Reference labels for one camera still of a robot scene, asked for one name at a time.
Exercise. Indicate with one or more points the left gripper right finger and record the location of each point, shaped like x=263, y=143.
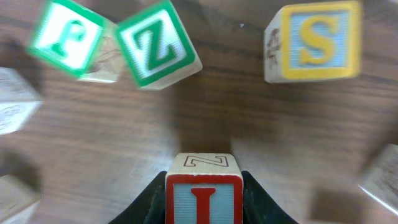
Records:
x=259, y=207

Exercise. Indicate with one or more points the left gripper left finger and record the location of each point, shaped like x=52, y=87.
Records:
x=148, y=207

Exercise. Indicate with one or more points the red I block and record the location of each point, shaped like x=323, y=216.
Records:
x=204, y=188

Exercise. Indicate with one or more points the blue P block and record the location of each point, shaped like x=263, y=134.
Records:
x=379, y=180

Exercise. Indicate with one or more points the yellow C block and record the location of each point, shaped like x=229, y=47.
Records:
x=18, y=201

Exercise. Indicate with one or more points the green Z block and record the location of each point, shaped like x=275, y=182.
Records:
x=157, y=48

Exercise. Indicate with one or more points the green L block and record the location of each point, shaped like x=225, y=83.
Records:
x=19, y=101

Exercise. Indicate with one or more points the yellow S block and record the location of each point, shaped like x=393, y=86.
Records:
x=313, y=42

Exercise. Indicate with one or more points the green J block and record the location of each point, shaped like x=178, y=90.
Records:
x=77, y=40

